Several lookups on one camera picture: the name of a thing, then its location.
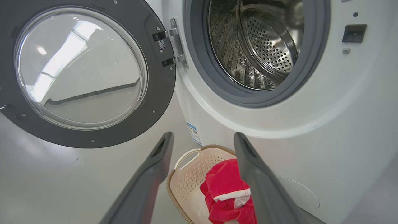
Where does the round white filter cover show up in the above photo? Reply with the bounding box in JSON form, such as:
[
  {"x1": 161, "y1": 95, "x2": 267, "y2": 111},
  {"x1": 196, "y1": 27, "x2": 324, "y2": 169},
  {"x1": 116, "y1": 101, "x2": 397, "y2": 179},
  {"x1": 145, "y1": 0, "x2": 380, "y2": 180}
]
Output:
[{"x1": 278, "y1": 178, "x2": 321, "y2": 210}]

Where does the red garment with white trim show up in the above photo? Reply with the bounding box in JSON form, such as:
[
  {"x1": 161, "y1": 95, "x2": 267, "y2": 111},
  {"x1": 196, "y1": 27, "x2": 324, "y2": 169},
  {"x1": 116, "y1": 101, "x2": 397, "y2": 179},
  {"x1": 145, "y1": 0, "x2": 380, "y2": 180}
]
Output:
[{"x1": 200, "y1": 159, "x2": 258, "y2": 224}]

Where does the white front-load washing machine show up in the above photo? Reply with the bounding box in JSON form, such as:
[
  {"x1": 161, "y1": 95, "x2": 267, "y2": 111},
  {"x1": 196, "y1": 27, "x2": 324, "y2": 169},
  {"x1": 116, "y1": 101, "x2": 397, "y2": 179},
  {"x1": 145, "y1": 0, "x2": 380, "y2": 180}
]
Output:
[{"x1": 146, "y1": 0, "x2": 398, "y2": 224}]

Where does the dark round glass washer door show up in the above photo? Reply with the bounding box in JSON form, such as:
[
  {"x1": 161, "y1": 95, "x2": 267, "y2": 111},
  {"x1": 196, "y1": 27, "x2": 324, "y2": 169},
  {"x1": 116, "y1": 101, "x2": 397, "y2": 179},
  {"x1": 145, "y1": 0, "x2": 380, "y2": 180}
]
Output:
[{"x1": 0, "y1": 0, "x2": 177, "y2": 149}]

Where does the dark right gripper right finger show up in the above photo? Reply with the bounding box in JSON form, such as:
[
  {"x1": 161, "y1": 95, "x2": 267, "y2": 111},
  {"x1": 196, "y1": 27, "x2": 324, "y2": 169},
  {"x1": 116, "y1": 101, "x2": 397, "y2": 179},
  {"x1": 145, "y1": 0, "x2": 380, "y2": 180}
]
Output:
[{"x1": 233, "y1": 132, "x2": 327, "y2": 224}]

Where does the cream perforated laundry basket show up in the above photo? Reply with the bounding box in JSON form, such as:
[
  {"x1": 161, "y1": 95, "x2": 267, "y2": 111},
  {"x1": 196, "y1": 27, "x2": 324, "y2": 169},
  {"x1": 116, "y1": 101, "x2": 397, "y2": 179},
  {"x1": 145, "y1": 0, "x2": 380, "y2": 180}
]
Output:
[{"x1": 166, "y1": 144, "x2": 258, "y2": 224}]

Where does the black door latch socket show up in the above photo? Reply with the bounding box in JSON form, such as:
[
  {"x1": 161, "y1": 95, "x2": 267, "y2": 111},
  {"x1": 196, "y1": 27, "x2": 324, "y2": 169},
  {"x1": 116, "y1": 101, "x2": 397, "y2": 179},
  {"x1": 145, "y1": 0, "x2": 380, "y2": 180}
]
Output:
[{"x1": 342, "y1": 24, "x2": 368, "y2": 43}]

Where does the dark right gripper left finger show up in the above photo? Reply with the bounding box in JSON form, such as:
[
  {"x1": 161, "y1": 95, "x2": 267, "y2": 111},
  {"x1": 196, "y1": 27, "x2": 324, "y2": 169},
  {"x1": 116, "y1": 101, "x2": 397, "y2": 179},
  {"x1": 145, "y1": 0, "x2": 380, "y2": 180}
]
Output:
[{"x1": 99, "y1": 132, "x2": 174, "y2": 224}]

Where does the grey rubber door seal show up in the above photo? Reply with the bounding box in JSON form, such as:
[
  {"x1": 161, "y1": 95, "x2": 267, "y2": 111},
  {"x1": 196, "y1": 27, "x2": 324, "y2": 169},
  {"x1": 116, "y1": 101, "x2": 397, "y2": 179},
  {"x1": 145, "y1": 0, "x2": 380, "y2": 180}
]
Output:
[{"x1": 183, "y1": 0, "x2": 331, "y2": 108}]

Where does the metal door hinge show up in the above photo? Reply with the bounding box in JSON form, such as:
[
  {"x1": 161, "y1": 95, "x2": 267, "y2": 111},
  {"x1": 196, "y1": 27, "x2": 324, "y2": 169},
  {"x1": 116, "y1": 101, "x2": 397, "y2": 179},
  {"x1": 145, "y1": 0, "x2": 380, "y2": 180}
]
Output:
[{"x1": 152, "y1": 18, "x2": 189, "y2": 68}]

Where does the steel perforated washer drum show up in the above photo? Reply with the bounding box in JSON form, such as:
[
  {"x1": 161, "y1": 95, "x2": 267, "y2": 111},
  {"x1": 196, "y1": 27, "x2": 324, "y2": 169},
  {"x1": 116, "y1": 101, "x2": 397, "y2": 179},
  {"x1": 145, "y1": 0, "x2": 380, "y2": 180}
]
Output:
[{"x1": 208, "y1": 0, "x2": 305, "y2": 91}]

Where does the blue energy label sticker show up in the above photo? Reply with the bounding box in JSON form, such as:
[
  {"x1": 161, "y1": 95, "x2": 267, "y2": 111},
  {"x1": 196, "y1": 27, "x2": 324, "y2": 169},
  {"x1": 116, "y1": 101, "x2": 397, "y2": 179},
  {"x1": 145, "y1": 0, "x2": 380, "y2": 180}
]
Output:
[{"x1": 187, "y1": 122, "x2": 202, "y2": 146}]

